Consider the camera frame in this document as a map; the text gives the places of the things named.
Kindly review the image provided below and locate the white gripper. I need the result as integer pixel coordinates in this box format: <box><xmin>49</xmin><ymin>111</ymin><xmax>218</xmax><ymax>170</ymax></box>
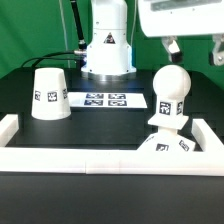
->
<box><xmin>138</xmin><ymin>0</ymin><xmax>224</xmax><ymax>66</ymax></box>

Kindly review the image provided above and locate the white lamp bulb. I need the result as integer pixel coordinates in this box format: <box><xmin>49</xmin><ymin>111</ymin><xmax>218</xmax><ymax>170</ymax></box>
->
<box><xmin>153</xmin><ymin>65</ymin><xmax>191</xmax><ymax>117</ymax></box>

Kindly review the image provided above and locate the white lamp base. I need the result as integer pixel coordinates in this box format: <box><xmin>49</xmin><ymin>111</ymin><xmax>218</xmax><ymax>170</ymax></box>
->
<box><xmin>138</xmin><ymin>114</ymin><xmax>196</xmax><ymax>152</ymax></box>

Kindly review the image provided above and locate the white lamp shade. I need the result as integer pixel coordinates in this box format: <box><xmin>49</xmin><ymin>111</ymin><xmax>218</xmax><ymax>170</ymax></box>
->
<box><xmin>31</xmin><ymin>68</ymin><xmax>71</xmax><ymax>120</ymax></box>

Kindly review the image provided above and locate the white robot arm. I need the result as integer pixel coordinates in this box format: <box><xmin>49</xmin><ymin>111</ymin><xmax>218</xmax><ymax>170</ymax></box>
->
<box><xmin>82</xmin><ymin>0</ymin><xmax>224</xmax><ymax>80</ymax></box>

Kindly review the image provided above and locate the white U-shaped fence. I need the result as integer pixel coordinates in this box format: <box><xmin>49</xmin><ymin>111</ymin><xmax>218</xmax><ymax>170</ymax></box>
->
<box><xmin>0</xmin><ymin>114</ymin><xmax>224</xmax><ymax>176</ymax></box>

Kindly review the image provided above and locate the white marker sheet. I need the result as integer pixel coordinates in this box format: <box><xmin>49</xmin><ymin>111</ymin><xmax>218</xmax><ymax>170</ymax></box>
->
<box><xmin>68</xmin><ymin>92</ymin><xmax>147</xmax><ymax>109</ymax></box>

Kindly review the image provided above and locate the black corrugated hose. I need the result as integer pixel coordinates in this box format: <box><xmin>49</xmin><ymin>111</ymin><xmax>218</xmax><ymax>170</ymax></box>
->
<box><xmin>69</xmin><ymin>0</ymin><xmax>88</xmax><ymax>52</ymax></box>

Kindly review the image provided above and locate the black cable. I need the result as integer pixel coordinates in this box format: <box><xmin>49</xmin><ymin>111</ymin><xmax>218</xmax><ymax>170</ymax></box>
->
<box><xmin>20</xmin><ymin>51</ymin><xmax>88</xmax><ymax>69</ymax></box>

